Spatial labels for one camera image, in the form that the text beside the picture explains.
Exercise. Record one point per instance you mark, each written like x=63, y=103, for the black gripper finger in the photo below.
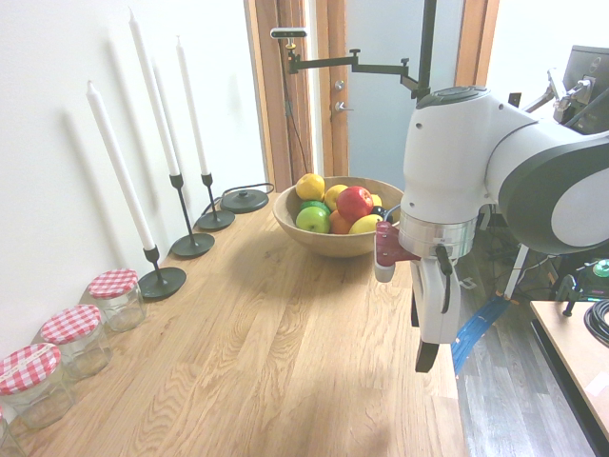
x=414, y=314
x=426, y=357

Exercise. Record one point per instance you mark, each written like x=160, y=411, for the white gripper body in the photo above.
x=434, y=304

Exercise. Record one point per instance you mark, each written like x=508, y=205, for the red apple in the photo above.
x=354, y=204

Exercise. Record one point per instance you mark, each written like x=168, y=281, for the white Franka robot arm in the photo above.
x=452, y=157

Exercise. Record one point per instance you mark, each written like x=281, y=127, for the green apple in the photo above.
x=311, y=220

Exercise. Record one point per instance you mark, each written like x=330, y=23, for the blue tape strip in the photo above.
x=476, y=328

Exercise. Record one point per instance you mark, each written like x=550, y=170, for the white stand leg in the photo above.
x=516, y=273

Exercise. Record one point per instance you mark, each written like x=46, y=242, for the black plum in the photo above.
x=378, y=211

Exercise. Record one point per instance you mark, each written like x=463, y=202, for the wooden fruit bowl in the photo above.
x=328, y=245

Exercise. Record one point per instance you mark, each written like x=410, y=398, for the small orange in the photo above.
x=339, y=224

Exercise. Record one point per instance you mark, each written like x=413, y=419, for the round yellow lemon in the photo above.
x=376, y=200

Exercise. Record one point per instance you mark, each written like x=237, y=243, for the black table clamp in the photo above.
x=568, y=297

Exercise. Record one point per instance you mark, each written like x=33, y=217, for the dark green lime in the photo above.
x=314, y=204

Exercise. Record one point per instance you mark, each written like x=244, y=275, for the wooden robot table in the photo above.
x=575, y=352

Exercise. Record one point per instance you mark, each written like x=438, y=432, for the round yellow-orange citrus fruit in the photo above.
x=310, y=186

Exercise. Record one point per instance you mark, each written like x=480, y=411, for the green topped black device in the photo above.
x=600, y=270

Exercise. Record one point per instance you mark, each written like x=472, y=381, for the frosted glass door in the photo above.
x=380, y=133

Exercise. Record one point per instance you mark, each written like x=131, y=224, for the black round flat base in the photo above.
x=245, y=200

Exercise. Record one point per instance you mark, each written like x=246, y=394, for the tall black candle holder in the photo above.
x=216, y=220

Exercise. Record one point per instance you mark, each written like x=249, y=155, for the medium black candle holder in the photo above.
x=192, y=246

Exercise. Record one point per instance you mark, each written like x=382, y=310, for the silver door lock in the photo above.
x=339, y=85

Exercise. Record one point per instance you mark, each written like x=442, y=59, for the short black candle holder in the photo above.
x=162, y=283

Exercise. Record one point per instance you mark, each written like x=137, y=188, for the black computer monitor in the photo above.
x=590, y=62

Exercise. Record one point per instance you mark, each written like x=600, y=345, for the glass jar checkered lid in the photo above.
x=28, y=381
x=119, y=309
x=76, y=333

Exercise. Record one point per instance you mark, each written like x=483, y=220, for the medium white taper candle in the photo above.
x=191, y=105

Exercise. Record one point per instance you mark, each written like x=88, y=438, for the short white taper candle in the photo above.
x=119, y=164

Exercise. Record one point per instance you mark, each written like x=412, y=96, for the tallest white taper candle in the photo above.
x=154, y=95

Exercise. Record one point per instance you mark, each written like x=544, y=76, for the red mounted wrist camera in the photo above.
x=384, y=247

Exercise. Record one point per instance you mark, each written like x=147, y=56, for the wooden door frame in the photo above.
x=273, y=119

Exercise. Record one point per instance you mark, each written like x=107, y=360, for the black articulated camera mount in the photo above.
x=380, y=68

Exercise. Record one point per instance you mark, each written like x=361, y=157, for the grey stereo camera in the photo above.
x=288, y=33

